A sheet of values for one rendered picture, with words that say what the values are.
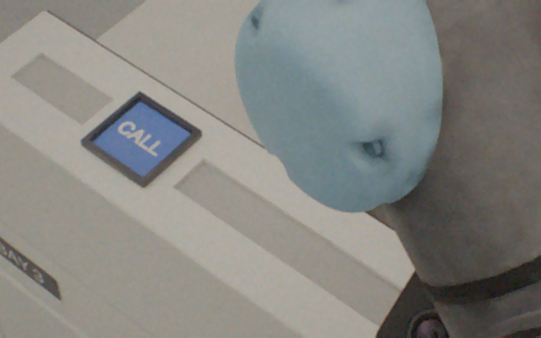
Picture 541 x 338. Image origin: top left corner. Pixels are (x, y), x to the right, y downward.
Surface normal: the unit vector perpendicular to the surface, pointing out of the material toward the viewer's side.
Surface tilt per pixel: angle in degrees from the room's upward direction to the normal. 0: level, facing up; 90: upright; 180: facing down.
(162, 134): 0
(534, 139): 43
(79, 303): 90
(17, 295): 90
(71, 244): 90
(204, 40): 0
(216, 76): 0
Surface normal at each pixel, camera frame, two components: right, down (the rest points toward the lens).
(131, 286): -0.64, 0.61
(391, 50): 0.28, -0.23
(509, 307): -0.39, 0.37
